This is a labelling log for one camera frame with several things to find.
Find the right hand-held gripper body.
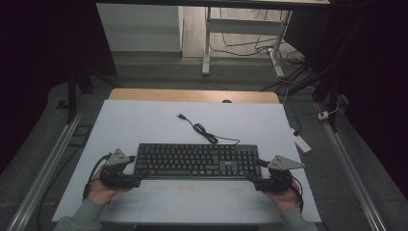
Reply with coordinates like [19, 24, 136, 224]
[253, 154, 305, 193]

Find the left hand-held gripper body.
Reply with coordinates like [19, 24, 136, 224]
[99, 148, 142, 190]

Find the person's left hand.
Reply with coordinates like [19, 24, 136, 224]
[86, 165, 130, 207]

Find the person's right hand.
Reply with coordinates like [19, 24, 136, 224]
[263, 177, 303, 214]

